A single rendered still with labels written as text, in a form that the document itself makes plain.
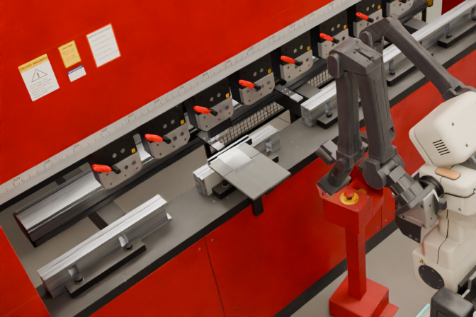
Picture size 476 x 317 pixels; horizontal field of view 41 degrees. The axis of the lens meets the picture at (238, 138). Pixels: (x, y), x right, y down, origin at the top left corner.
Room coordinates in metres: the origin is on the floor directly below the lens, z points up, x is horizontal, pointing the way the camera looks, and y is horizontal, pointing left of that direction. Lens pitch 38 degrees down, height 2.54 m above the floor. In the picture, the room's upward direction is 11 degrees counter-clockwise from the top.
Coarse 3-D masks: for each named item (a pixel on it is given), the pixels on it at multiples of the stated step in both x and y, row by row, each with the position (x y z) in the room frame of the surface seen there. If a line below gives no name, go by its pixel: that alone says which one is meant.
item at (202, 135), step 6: (186, 120) 2.08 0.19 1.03; (192, 126) 2.03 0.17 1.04; (192, 132) 2.01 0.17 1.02; (198, 132) 2.02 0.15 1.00; (204, 132) 2.01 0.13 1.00; (192, 138) 2.00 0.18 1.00; (204, 138) 1.98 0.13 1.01; (210, 144) 1.93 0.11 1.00; (216, 144) 1.92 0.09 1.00; (222, 144) 1.92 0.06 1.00; (216, 150) 1.90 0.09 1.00
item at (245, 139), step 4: (244, 136) 1.95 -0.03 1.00; (248, 136) 1.95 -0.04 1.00; (240, 140) 1.93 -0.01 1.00; (244, 140) 1.93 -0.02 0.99; (248, 140) 1.92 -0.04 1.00; (232, 144) 1.91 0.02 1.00; (236, 144) 1.91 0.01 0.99; (240, 144) 1.90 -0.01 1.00; (228, 148) 1.89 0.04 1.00; (220, 152) 1.88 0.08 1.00; (224, 152) 1.88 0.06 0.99; (212, 156) 1.86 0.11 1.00; (216, 156) 1.86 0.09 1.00; (208, 160) 1.84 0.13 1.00; (212, 160) 1.85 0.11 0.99; (208, 164) 1.84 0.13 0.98
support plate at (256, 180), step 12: (252, 156) 1.82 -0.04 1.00; (264, 156) 1.80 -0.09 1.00; (216, 168) 1.79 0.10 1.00; (228, 168) 1.77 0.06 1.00; (252, 168) 1.75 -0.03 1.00; (264, 168) 1.74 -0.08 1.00; (276, 168) 1.72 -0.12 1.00; (228, 180) 1.71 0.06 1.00; (240, 180) 1.70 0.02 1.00; (252, 180) 1.68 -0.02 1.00; (264, 180) 1.67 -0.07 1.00; (276, 180) 1.66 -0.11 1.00; (252, 192) 1.62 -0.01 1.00; (264, 192) 1.62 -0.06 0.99
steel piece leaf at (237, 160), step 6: (228, 156) 1.84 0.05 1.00; (234, 156) 1.83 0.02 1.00; (240, 156) 1.83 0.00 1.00; (246, 156) 1.82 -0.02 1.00; (228, 162) 1.81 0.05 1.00; (234, 162) 1.80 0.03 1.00; (240, 162) 1.80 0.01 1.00; (246, 162) 1.77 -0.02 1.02; (252, 162) 1.78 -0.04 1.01; (234, 168) 1.77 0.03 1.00; (240, 168) 1.75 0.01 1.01
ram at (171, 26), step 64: (0, 0) 1.54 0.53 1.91; (64, 0) 1.62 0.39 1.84; (128, 0) 1.72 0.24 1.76; (192, 0) 1.83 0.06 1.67; (256, 0) 1.96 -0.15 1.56; (320, 0) 2.12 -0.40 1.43; (0, 64) 1.50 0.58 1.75; (128, 64) 1.69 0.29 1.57; (192, 64) 1.80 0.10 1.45; (0, 128) 1.46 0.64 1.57; (64, 128) 1.55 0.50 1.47; (128, 128) 1.65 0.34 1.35
